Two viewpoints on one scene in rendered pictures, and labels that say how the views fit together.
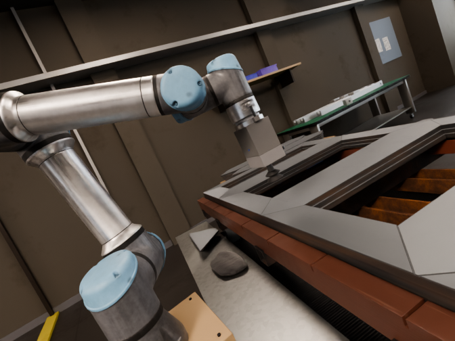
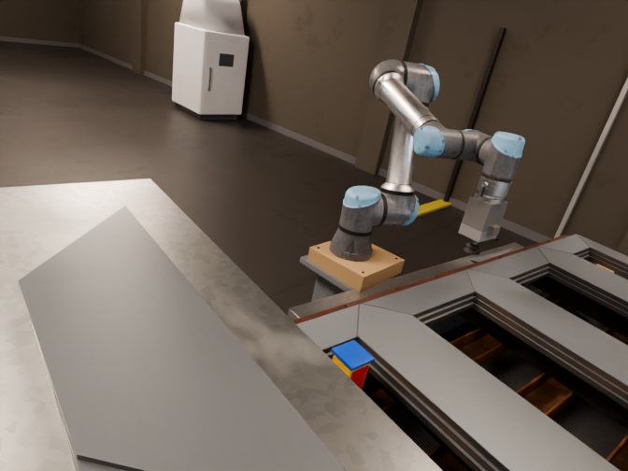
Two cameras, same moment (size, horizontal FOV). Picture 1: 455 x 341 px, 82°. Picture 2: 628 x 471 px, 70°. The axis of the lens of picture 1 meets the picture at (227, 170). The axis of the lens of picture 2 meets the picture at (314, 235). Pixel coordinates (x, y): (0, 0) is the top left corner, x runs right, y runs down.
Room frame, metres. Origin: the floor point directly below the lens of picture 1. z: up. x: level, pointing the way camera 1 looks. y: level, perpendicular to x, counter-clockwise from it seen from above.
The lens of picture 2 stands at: (-0.23, -0.91, 1.43)
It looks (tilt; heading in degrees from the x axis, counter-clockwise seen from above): 25 degrees down; 64
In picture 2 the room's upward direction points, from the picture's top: 11 degrees clockwise
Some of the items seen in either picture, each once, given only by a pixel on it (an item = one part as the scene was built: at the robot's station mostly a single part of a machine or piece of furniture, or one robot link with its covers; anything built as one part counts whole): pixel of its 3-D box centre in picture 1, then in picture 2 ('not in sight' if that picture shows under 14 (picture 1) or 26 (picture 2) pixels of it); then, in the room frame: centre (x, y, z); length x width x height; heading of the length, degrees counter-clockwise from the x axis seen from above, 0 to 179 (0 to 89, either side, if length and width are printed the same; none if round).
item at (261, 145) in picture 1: (261, 139); (487, 217); (0.64, -0.11, 1.06); 0.10 x 0.09 x 0.16; 107
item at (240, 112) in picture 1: (244, 111); (492, 186); (0.64, -0.09, 1.14); 0.08 x 0.08 x 0.05
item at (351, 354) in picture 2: not in sight; (351, 357); (0.17, -0.35, 0.88); 0.06 x 0.06 x 0.02; 16
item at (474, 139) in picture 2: (191, 99); (471, 146); (0.62, 0.01, 1.21); 0.11 x 0.11 x 0.08; 89
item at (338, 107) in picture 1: (351, 120); not in sight; (4.48, -2.32, 0.44); 2.55 x 0.92 x 0.89; 115
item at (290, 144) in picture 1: (273, 156); not in sight; (1.87, -0.35, 0.82); 0.80 x 0.40 x 0.06; 106
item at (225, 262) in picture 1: (226, 262); not in sight; (0.87, 0.13, 0.70); 0.20 x 0.10 x 0.03; 22
